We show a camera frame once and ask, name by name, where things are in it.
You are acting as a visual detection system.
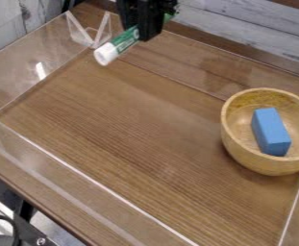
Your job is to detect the black cable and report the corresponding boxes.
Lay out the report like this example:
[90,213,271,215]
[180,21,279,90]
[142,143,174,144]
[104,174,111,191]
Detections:
[0,214,20,246]

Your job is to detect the green and white marker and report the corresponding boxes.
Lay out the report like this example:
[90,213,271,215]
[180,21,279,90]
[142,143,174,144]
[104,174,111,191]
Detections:
[94,12,176,66]

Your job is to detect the blue rectangular block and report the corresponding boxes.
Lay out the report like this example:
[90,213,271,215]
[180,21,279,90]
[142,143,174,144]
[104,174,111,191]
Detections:
[250,108,291,157]

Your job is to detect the clear acrylic corner bracket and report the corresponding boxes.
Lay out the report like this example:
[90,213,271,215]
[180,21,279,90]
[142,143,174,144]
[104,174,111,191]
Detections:
[65,12,112,49]

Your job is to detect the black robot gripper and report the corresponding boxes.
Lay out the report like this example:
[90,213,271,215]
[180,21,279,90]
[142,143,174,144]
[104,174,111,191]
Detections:
[116,0,179,41]

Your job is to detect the brown wooden bowl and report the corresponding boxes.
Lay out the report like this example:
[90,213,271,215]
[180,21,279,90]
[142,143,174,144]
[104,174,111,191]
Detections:
[220,87,299,176]

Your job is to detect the black metal table frame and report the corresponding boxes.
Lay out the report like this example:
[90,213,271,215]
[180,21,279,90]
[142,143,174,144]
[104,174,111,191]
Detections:
[0,181,59,246]

